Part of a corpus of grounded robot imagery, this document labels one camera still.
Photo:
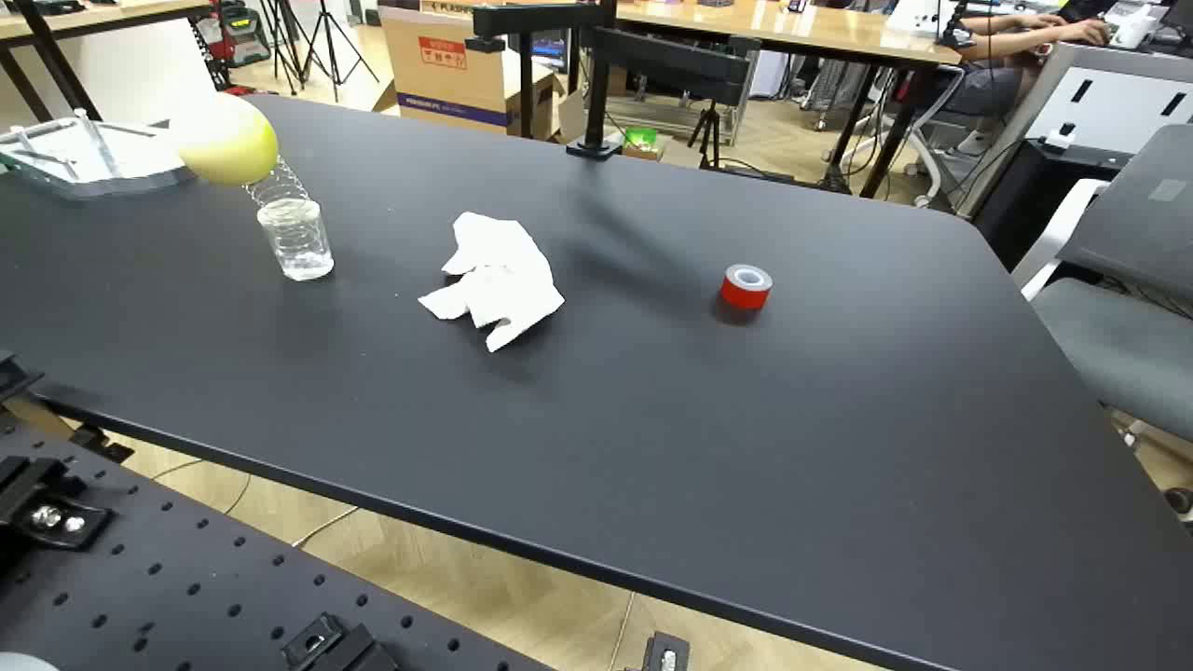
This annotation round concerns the person hand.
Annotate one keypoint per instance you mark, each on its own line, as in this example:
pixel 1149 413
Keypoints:
pixel 1090 30

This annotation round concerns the white cloth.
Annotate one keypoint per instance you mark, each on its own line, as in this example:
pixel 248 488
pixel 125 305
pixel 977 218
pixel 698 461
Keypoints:
pixel 498 281

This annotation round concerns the person forearm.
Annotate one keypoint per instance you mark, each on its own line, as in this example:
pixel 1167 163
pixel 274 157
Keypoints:
pixel 1018 44

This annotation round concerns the black clamp pole stand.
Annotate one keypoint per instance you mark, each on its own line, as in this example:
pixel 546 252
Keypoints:
pixel 603 86

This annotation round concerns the grey slotted cabinet panel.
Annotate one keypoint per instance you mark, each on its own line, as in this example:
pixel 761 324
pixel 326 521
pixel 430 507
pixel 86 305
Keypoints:
pixel 1121 106

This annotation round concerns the long wooden desk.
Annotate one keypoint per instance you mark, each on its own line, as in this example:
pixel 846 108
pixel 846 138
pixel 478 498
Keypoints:
pixel 795 27

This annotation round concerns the grey office chair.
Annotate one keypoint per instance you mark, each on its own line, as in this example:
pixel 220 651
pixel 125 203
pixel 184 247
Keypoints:
pixel 1121 337

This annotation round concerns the small black tripod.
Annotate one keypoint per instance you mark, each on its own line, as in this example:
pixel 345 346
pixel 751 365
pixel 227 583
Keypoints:
pixel 711 132

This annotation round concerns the black flat panel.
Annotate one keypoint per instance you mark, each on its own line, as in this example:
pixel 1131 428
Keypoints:
pixel 675 66

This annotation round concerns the red tape roll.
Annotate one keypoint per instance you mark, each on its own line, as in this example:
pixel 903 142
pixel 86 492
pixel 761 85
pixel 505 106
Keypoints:
pixel 742 296

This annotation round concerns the green small object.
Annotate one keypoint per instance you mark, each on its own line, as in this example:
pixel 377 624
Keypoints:
pixel 644 138

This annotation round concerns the brown cardboard box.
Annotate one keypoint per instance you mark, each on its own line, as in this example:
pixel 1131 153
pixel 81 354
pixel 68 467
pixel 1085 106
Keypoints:
pixel 450 67

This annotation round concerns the tall black tripod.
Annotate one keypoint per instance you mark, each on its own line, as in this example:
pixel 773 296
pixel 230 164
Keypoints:
pixel 326 44

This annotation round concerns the clear drinking glass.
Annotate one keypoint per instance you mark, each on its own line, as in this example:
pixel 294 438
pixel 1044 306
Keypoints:
pixel 301 245

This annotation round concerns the yellow round ball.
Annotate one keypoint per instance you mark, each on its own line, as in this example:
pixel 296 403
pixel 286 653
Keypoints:
pixel 230 142

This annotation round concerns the white board panel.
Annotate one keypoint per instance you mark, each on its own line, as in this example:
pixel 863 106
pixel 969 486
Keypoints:
pixel 137 67

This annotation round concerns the wooden desk with black legs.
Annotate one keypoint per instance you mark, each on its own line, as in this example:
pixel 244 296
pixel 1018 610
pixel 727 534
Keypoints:
pixel 86 18

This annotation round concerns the black table edge clamp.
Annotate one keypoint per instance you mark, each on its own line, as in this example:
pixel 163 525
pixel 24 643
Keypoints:
pixel 97 440

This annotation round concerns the black perforated breadboard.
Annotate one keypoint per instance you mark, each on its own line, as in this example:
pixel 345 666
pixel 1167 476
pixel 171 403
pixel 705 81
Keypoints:
pixel 152 583

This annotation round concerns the grey metal bracket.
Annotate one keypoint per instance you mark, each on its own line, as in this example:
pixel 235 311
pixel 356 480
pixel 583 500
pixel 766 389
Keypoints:
pixel 664 653

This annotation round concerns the black bracket on breadboard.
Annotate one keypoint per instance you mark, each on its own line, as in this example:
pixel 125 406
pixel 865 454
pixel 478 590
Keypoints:
pixel 338 643

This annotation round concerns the black bracket with silver screws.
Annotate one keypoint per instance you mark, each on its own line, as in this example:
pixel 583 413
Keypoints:
pixel 49 506

